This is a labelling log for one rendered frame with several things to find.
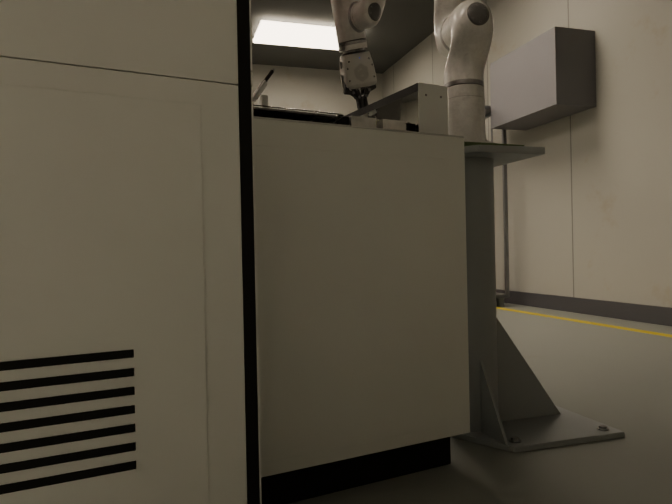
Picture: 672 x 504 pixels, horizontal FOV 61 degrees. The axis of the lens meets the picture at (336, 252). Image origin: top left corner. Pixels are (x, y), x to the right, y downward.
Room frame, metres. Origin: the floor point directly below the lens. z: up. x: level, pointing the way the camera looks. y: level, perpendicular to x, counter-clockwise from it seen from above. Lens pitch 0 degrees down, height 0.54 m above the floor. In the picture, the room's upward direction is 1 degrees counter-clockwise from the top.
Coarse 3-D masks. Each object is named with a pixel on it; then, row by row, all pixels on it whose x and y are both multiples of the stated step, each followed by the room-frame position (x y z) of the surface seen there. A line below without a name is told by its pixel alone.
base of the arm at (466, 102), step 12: (468, 84) 1.66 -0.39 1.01; (456, 96) 1.66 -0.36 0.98; (468, 96) 1.65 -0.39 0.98; (480, 96) 1.67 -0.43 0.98; (456, 108) 1.66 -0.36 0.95; (468, 108) 1.65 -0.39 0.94; (480, 108) 1.66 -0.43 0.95; (456, 120) 1.66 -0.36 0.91; (468, 120) 1.65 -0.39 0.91; (480, 120) 1.66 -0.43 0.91; (456, 132) 1.66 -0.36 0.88; (468, 132) 1.65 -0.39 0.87; (480, 132) 1.66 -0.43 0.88
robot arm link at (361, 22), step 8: (360, 0) 1.58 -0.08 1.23; (368, 0) 1.57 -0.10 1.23; (376, 0) 1.58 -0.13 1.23; (384, 0) 1.60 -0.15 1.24; (352, 8) 1.60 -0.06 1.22; (360, 8) 1.57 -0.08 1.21; (368, 8) 1.57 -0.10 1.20; (376, 8) 1.58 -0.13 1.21; (352, 16) 1.60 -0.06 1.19; (360, 16) 1.58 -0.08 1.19; (368, 16) 1.57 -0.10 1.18; (376, 16) 1.58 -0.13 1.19; (360, 24) 1.60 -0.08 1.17; (368, 24) 1.59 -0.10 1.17; (376, 24) 1.60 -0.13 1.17
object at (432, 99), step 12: (420, 84) 1.44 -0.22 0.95; (432, 84) 1.46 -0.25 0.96; (420, 96) 1.44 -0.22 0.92; (432, 96) 1.45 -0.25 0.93; (444, 96) 1.47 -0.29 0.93; (420, 108) 1.44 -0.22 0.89; (432, 108) 1.45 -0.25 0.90; (444, 108) 1.47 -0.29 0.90; (420, 120) 1.44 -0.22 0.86; (432, 120) 1.45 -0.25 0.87; (444, 120) 1.47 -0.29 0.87; (432, 132) 1.45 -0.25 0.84; (444, 132) 1.47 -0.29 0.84
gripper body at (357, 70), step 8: (344, 56) 1.66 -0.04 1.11; (352, 56) 1.66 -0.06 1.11; (360, 56) 1.67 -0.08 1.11; (368, 56) 1.69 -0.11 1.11; (344, 64) 1.67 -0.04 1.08; (352, 64) 1.67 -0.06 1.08; (360, 64) 1.68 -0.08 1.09; (368, 64) 1.69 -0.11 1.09; (344, 72) 1.67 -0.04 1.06; (352, 72) 1.67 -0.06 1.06; (360, 72) 1.68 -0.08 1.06; (368, 72) 1.69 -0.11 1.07; (344, 80) 1.68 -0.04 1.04; (352, 80) 1.68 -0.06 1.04; (360, 80) 1.69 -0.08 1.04; (368, 80) 1.70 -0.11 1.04; (376, 80) 1.71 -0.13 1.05; (352, 88) 1.68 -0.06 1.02
